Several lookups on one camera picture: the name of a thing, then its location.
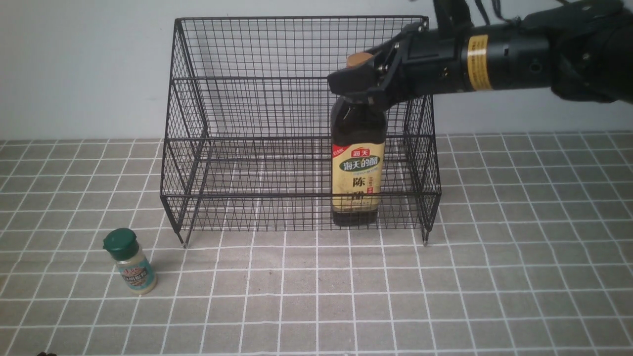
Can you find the small green-capped seasoning bottle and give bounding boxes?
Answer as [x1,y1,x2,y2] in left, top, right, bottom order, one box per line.
[102,228,157,295]

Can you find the black wire mesh shelf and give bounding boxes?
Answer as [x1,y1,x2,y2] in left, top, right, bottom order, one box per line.
[160,15,429,247]

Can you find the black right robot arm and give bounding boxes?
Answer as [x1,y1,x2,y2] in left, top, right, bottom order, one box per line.
[326,0,633,110]

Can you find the grey checked tablecloth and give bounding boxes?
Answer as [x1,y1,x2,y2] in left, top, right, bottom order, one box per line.
[1,132,632,356]

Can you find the dark vinegar bottle yellow label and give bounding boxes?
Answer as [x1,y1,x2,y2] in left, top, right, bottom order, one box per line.
[330,51,387,227]

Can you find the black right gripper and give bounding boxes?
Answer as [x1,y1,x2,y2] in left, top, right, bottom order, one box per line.
[326,22,470,110]

